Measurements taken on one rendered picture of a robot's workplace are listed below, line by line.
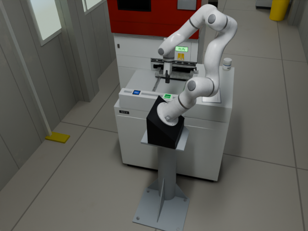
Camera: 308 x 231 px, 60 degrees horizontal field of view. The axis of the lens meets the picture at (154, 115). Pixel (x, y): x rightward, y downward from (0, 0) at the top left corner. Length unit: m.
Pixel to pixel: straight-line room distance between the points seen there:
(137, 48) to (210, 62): 1.15
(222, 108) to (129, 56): 1.13
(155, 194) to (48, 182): 1.09
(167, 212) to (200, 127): 0.84
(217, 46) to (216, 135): 0.85
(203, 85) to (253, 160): 1.60
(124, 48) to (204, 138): 1.17
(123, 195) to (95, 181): 0.34
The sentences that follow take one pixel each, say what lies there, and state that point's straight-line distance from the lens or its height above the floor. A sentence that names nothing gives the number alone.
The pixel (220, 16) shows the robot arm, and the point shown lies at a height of 1.67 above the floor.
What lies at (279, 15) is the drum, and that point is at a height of 0.11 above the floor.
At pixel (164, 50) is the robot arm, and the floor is 1.39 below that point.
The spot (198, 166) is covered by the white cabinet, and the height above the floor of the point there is 0.24.
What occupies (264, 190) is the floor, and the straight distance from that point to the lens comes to 2.83.
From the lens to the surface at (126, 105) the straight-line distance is 2.24.
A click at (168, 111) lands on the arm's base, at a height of 1.06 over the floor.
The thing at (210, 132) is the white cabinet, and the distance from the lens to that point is 2.22.
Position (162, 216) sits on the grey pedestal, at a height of 0.01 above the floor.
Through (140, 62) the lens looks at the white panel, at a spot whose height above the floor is 0.92.
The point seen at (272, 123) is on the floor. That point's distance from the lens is 3.57.
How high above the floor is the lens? 2.20
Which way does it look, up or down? 40 degrees down
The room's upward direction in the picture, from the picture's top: 2 degrees counter-clockwise
